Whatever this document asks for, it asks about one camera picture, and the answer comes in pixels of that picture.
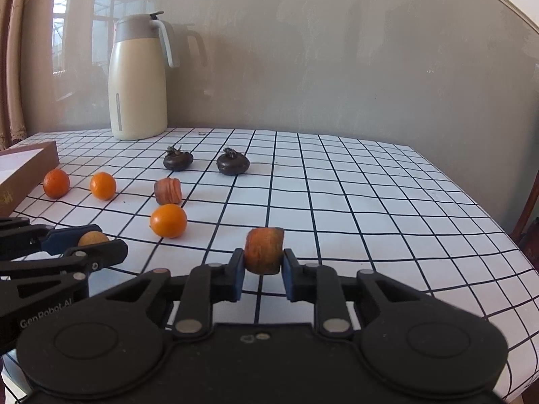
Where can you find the black grid white tablecloth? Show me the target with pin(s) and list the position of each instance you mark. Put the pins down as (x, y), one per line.
(345, 202)

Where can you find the brown cardboard box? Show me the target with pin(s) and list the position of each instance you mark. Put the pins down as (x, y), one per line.
(25, 164)

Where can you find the small orange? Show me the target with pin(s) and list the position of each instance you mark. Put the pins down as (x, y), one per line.
(56, 183)
(103, 185)
(168, 220)

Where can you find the brown dried persimmon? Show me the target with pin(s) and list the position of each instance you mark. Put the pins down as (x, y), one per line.
(263, 251)
(167, 190)

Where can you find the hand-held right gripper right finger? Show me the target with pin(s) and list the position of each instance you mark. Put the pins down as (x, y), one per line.
(290, 278)

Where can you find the cream thermos jug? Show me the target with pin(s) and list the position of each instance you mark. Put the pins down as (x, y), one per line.
(137, 84)

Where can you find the beige lace curtain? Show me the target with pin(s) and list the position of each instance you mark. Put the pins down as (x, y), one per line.
(12, 71)

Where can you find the small tan longan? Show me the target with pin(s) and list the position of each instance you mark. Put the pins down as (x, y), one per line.
(93, 239)

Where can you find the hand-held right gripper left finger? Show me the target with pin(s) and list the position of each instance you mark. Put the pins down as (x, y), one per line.
(238, 275)

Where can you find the wooden chair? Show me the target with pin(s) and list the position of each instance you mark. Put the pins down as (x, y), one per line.
(529, 219)

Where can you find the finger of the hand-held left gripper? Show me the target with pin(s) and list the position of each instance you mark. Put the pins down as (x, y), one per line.
(101, 255)
(63, 240)

